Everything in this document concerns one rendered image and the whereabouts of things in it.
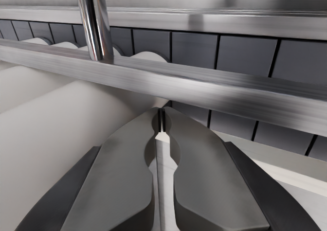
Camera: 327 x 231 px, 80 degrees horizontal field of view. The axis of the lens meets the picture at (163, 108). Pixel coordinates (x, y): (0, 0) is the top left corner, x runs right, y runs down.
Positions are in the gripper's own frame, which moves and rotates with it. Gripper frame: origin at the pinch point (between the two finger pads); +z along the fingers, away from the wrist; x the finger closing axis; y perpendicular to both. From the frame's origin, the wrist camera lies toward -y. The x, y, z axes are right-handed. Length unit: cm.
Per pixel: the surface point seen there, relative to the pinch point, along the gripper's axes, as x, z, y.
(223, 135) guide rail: 4.8, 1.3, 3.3
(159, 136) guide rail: -0.2, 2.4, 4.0
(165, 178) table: 0.2, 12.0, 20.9
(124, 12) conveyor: -2.9, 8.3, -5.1
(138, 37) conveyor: -1.8, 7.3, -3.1
